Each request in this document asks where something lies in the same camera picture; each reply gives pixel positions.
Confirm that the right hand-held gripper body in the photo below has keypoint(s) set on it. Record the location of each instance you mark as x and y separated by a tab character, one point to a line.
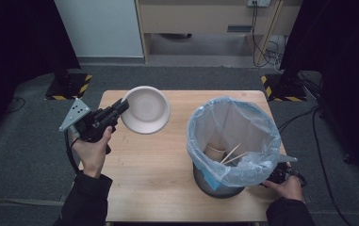
282	175

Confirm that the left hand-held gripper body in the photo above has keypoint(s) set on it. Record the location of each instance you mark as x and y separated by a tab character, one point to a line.
95	124

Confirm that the white bowl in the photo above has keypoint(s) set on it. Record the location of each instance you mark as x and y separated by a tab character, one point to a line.
147	109

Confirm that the black metal mesh trash bin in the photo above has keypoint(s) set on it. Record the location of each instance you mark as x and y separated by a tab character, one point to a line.
221	190

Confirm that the trash bin with plastic liner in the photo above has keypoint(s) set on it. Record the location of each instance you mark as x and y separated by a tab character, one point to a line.
233	121

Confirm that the person's right hand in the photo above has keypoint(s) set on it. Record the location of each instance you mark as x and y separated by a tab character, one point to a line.
288	188

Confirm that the person's left hand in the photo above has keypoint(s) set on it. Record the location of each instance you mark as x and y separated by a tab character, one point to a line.
92	155

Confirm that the striped black stand base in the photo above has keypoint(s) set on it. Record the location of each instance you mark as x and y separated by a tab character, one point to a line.
70	88
285	89

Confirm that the wooden chopstick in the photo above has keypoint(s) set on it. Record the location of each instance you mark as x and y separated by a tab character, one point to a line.
236	158
230	153

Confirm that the brown paper cup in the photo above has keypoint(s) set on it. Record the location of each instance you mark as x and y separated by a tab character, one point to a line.
214	153

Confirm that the white panel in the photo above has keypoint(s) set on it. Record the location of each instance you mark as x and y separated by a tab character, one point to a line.
98	28

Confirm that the black curtain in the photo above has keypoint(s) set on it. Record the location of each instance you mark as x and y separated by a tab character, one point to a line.
340	62
13	47

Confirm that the wooden cabinet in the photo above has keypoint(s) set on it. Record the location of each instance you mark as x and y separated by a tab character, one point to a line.
199	19

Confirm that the wall power socket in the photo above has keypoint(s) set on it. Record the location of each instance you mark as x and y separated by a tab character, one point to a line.
258	2

